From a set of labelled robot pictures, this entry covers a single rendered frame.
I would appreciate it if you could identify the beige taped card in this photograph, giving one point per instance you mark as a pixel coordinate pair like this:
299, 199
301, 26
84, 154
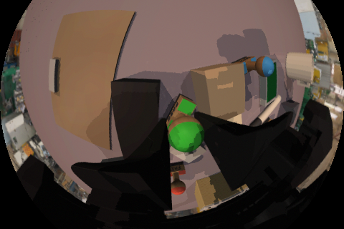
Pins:
237, 119

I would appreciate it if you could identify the beige mug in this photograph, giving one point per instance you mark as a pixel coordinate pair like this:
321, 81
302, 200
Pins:
300, 66

